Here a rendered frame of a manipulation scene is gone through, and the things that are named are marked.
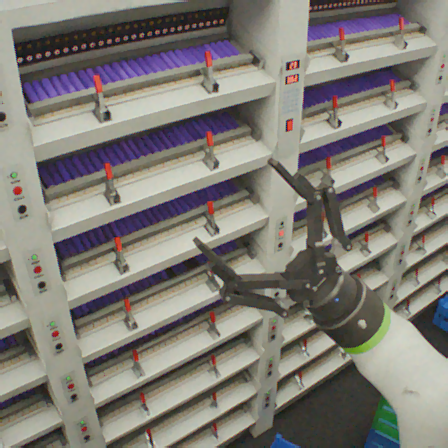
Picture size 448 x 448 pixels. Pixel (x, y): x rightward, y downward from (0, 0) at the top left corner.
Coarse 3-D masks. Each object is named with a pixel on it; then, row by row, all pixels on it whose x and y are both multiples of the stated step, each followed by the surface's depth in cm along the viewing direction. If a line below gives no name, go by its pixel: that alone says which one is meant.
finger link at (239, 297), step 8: (224, 296) 67; (232, 296) 67; (240, 296) 67; (248, 296) 68; (256, 296) 69; (264, 296) 70; (240, 304) 68; (248, 304) 68; (256, 304) 68; (264, 304) 68; (272, 304) 69; (280, 312) 70; (288, 312) 70
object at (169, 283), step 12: (228, 252) 156; (240, 252) 157; (204, 264) 151; (180, 276) 147; (192, 276) 149; (156, 288) 143; (168, 288) 146; (180, 288) 146; (120, 300) 138; (132, 300) 139; (96, 312) 135; (108, 312) 136; (84, 324) 133
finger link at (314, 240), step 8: (312, 200) 68; (320, 200) 66; (312, 208) 67; (320, 208) 67; (312, 216) 67; (320, 216) 67; (312, 224) 68; (320, 224) 67; (312, 232) 68; (320, 232) 68; (312, 240) 68; (320, 240) 68; (312, 248) 71; (320, 248) 68; (320, 256) 68; (320, 264) 68; (320, 272) 68
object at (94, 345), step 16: (240, 240) 163; (240, 256) 159; (256, 256) 159; (208, 272) 153; (240, 272) 155; (256, 272) 157; (176, 288) 147; (192, 288) 148; (208, 288) 149; (144, 304) 142; (160, 304) 143; (176, 304) 144; (192, 304) 145; (112, 320) 137; (144, 320) 139; (160, 320) 140; (96, 336) 133; (112, 336) 134; (128, 336) 135; (80, 352) 126; (96, 352) 131
